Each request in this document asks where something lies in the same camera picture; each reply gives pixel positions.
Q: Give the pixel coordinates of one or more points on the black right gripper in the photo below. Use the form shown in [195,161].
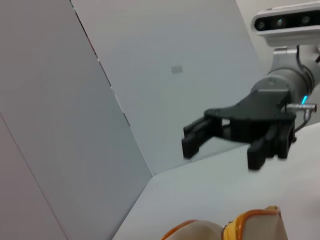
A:
[252,117]

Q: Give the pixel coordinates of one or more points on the grey wall label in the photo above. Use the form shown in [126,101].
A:
[177,69]

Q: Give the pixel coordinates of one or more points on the beige food bag orange trim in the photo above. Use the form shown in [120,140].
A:
[237,227]

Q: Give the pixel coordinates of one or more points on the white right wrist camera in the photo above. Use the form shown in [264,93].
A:
[287,25]

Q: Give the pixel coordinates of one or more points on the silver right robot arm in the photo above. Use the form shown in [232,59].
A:
[290,75]

